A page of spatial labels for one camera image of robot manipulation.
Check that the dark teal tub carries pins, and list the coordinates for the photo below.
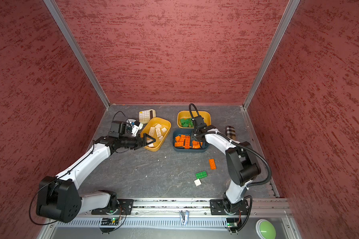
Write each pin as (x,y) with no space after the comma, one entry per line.
(187,132)

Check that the cream calculator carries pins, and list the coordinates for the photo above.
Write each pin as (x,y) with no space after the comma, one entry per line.
(146,115)

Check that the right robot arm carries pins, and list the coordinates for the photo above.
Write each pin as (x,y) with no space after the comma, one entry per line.
(242,162)

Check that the right circuit board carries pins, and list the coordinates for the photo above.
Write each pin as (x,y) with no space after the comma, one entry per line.
(233,222)

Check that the circuit board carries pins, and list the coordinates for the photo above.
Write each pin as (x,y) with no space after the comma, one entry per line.
(109,222)
(233,222)

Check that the green 2x4 lego plate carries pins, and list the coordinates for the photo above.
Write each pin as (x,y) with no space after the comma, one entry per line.
(191,122)

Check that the green 2x3 lego plate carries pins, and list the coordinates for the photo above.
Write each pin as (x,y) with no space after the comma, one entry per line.
(201,175)

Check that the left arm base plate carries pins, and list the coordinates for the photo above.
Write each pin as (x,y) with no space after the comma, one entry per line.
(120,207)

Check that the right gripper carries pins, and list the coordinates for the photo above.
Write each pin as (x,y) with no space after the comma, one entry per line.
(193,134)

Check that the orange 2x3 lego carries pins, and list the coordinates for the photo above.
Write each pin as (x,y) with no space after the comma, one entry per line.
(182,138)
(195,144)
(212,164)

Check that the orange 2x4 lego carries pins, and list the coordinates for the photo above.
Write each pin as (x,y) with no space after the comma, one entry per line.
(179,144)

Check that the yellow tub left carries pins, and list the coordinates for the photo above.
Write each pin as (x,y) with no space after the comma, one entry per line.
(165,123)

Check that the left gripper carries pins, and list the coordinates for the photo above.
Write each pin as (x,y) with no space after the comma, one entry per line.
(137,143)

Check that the plaid checkered pouch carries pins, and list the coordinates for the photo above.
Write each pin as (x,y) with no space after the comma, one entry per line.
(230,132)

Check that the green push button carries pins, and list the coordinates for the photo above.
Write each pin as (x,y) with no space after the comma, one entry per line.
(265,229)

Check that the white 2x4 lego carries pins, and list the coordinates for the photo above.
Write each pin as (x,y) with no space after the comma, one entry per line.
(158,132)
(152,131)

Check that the orange curved lego piece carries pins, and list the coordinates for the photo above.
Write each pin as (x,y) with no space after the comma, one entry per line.
(199,145)

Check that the metal clip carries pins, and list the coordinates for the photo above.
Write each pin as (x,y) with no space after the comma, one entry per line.
(184,216)

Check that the yellow tub right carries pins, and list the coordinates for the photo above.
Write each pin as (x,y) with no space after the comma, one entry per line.
(186,115)

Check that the white square lego lower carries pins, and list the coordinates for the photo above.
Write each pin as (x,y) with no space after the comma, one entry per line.
(197,182)

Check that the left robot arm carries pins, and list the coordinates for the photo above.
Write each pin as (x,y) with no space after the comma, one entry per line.
(58,198)

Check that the aluminium front rail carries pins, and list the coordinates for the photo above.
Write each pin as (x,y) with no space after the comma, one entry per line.
(200,207)

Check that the orange long lego chassis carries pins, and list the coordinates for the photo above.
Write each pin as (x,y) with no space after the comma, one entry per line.
(187,142)

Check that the yellow tub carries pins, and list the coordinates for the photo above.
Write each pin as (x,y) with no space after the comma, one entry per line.
(186,115)
(165,123)

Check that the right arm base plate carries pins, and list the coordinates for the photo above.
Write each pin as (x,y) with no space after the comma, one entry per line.
(224,207)

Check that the left circuit board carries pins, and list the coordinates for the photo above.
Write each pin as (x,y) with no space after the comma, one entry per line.
(109,222)

